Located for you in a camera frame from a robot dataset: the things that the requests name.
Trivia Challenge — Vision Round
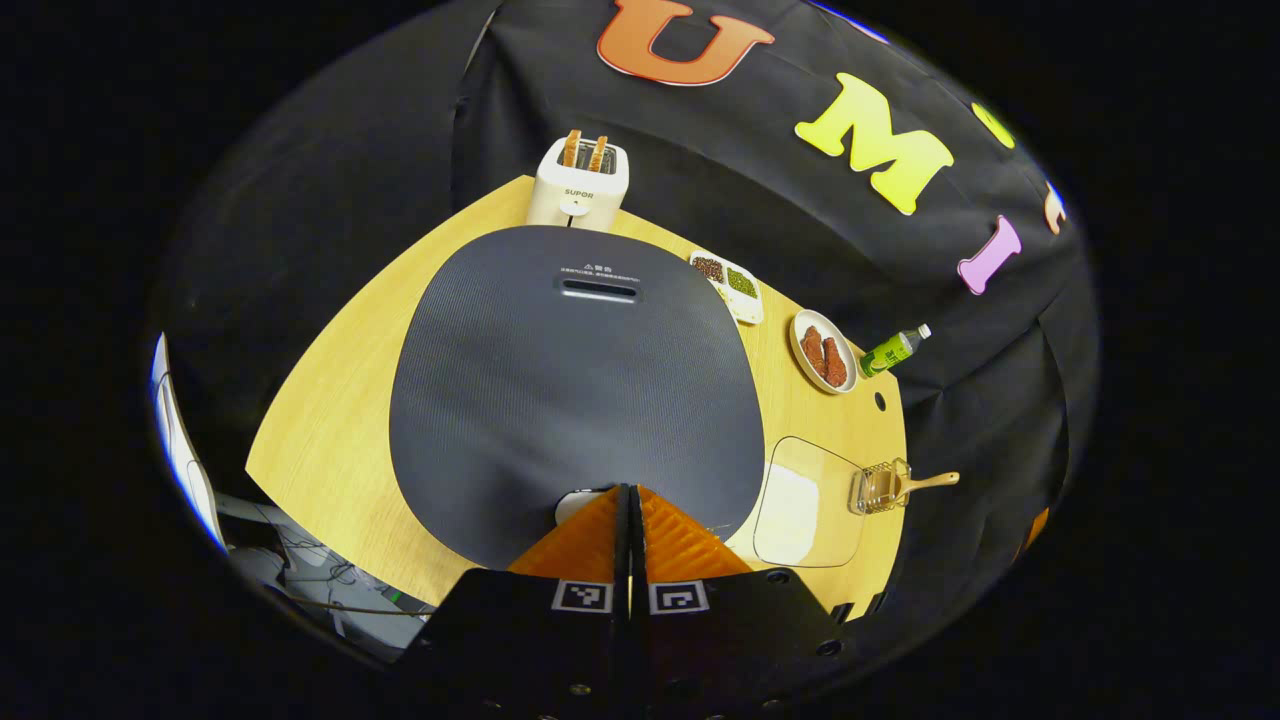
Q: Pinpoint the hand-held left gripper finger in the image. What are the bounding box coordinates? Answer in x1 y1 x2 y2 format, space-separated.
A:
630 484 871 720
400 484 633 720

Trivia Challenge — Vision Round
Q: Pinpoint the dark grey rice cooker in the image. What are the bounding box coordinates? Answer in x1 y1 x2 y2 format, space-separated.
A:
389 224 767 571

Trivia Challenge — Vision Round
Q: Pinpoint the clear rice box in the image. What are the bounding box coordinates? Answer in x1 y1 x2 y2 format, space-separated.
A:
752 436 869 569

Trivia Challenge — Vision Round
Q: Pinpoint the green drink bottle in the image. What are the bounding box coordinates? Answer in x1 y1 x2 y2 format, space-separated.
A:
858 323 933 379

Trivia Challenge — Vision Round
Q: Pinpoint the white divided bean dish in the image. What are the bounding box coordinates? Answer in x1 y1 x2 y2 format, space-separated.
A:
687 250 766 326

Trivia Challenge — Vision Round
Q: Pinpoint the white round plate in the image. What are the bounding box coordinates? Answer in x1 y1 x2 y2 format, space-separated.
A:
789 309 859 395

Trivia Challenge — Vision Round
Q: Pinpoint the white toaster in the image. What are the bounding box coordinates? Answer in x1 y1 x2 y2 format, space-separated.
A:
525 135 631 233

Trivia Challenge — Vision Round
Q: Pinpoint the black backdrop cloth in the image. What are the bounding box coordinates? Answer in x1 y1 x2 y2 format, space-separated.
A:
150 0 1101 641

